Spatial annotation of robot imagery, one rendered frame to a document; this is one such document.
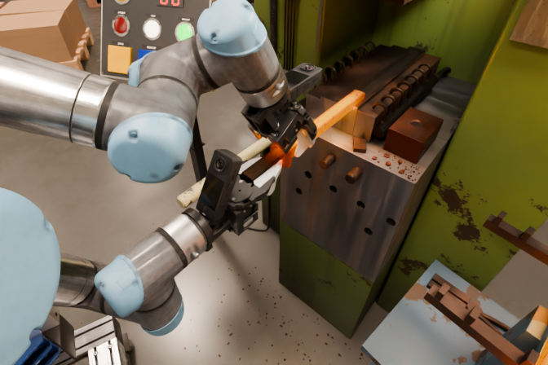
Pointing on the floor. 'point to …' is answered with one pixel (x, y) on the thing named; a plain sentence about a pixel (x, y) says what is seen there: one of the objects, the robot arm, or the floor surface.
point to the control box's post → (197, 154)
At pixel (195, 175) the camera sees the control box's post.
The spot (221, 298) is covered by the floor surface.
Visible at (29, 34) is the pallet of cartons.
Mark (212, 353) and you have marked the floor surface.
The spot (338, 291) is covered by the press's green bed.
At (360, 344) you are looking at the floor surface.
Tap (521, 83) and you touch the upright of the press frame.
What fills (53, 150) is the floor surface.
